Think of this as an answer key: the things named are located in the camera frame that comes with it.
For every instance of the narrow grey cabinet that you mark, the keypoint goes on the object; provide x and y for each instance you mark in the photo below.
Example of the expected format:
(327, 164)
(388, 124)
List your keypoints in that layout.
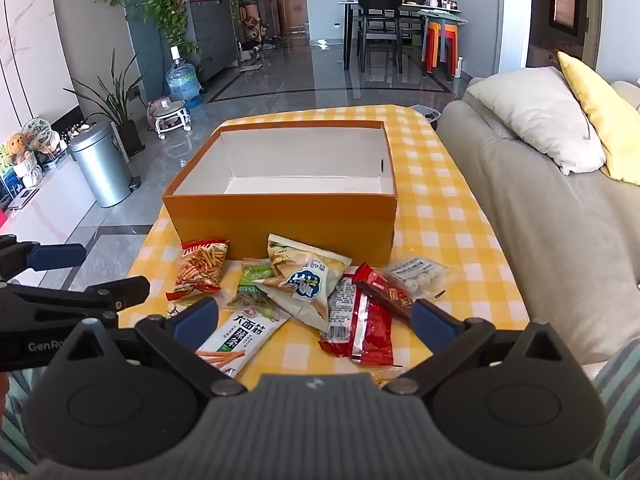
(270, 15)

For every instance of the round paper fan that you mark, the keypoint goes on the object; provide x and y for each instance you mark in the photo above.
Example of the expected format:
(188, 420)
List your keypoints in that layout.
(40, 132)

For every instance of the white slim cylinder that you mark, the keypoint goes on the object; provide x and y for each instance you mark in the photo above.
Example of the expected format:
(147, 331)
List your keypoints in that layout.
(457, 67)

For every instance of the silver pedal trash can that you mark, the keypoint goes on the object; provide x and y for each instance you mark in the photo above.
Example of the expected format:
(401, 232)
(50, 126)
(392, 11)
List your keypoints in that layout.
(100, 170)

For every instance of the small white rolling stool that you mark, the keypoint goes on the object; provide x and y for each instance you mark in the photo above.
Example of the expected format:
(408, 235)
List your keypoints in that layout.
(172, 110)

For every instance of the dark dining table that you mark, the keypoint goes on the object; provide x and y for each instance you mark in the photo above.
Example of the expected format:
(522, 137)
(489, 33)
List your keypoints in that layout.
(350, 4)

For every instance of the orange plush toy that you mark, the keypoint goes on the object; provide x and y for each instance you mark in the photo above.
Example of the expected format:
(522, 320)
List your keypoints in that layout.
(15, 147)

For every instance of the large red snack packet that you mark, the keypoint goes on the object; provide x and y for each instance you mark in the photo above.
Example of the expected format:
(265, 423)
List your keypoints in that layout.
(370, 330)

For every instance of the orange cardboard box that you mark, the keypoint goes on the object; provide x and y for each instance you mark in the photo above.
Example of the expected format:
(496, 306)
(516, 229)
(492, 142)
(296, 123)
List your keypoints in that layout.
(280, 225)

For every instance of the black dining chair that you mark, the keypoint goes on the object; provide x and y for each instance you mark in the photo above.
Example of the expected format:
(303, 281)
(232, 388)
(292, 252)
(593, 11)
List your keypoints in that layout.
(380, 0)

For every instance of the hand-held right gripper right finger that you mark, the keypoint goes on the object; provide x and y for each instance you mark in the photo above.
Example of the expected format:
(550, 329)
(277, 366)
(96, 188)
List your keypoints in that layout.
(432, 325)

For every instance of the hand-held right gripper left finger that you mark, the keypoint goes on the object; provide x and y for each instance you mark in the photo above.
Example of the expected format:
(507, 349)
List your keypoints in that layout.
(195, 317)

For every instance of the orange plastic stool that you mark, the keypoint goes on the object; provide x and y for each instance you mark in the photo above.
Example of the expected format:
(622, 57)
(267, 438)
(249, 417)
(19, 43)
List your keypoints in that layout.
(440, 40)

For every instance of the yellow cushion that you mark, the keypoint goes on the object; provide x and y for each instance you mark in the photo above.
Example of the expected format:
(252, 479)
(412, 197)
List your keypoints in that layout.
(605, 110)

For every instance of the grey drawer cabinet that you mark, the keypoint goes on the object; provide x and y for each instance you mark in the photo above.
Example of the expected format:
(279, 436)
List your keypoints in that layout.
(212, 35)

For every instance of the white tv console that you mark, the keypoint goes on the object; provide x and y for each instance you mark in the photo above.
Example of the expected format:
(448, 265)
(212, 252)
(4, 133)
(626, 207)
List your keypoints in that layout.
(50, 200)

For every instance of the green snack packet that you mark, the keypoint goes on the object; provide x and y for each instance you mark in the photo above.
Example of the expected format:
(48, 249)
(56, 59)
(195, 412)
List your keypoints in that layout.
(252, 280)

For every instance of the white cushion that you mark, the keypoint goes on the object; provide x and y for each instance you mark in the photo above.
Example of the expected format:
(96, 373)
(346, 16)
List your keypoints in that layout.
(540, 120)

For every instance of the dark red snack bar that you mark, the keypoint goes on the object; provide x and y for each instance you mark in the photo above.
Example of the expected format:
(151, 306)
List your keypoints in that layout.
(380, 285)

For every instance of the clear packet of white balls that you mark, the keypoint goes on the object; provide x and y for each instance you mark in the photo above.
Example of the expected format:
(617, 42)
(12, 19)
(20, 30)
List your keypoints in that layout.
(420, 275)

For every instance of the blue water jug with pump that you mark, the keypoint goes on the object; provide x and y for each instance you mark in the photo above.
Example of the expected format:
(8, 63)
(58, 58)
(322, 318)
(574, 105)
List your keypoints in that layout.
(184, 82)

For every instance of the small waste bin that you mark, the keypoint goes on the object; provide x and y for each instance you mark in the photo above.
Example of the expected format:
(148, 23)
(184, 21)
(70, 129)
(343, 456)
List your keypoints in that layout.
(425, 112)

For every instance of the long-leaf plant in black pot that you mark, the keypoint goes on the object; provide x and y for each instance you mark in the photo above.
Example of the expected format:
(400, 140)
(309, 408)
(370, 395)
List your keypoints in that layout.
(131, 137)

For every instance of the bushy green leafy plant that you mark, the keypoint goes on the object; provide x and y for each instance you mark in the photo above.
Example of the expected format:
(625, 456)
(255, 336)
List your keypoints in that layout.
(170, 5)

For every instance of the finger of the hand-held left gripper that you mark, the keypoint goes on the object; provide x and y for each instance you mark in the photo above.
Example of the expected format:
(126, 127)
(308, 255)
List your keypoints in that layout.
(120, 292)
(55, 256)

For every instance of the orange stick snack packet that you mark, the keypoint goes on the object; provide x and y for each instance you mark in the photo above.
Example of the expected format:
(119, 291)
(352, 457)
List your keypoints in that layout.
(200, 270)

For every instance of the green glass table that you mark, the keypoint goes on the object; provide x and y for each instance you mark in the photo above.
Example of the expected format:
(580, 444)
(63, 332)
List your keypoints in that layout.
(442, 16)

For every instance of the cream packet with blue label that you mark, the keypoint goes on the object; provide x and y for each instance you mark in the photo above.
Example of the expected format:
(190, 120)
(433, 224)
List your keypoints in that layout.
(305, 280)

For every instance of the beige sofa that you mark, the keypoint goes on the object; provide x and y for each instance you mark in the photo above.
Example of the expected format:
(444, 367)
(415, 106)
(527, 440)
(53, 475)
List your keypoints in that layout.
(550, 240)

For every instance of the person's striped clothing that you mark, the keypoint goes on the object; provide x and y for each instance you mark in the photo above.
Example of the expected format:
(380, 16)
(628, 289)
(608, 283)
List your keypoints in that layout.
(620, 385)

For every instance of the long white snack packet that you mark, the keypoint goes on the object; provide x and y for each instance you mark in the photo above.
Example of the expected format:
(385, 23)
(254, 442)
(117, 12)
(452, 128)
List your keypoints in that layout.
(245, 335)

